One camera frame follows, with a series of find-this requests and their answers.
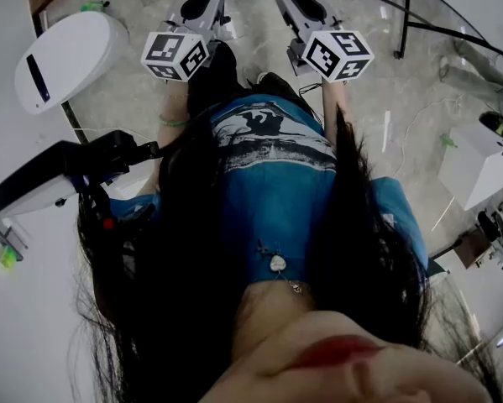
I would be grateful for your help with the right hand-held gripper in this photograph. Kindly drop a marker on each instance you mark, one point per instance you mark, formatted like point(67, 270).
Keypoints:
point(335, 55)

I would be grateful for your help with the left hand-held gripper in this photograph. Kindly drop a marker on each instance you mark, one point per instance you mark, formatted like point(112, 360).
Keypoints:
point(167, 55)

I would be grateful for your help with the person's right forearm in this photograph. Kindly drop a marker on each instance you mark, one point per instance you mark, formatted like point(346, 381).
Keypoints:
point(330, 99)

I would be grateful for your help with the person's left forearm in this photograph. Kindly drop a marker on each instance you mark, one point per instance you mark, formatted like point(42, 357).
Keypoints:
point(171, 99)

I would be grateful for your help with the person's black trousers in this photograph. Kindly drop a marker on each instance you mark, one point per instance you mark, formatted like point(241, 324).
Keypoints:
point(217, 78)

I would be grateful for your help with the person's black and white shoe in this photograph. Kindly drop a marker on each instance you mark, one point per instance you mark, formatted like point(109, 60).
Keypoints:
point(261, 76)

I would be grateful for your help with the white oval appliance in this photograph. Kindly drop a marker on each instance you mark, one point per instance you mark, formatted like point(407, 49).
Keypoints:
point(70, 57)

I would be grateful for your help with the small green object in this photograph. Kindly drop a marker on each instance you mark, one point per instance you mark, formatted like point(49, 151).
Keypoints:
point(448, 141)

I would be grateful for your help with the person's blue printed shirt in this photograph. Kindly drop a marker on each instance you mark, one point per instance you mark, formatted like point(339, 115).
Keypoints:
point(276, 200)

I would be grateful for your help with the black and green device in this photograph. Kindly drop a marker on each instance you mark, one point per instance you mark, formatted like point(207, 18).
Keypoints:
point(496, 124)

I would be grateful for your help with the red round button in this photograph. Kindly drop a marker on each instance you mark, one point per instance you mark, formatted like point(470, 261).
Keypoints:
point(108, 224)

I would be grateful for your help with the white cabinet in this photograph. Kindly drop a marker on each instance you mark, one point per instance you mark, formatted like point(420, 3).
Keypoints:
point(473, 170)

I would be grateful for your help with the black and white machine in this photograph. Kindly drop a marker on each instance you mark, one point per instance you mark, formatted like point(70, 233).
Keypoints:
point(24, 187)

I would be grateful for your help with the cluttered work desk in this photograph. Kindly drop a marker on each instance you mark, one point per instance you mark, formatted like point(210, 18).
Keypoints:
point(471, 250)

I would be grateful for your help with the bright green small container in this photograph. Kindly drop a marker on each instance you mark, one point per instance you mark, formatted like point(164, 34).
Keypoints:
point(6, 258)

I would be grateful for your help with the person's face and neck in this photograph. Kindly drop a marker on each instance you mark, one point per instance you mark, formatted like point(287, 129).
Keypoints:
point(318, 376)

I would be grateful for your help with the black metal table frame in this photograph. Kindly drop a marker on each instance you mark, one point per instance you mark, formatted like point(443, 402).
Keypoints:
point(403, 23)

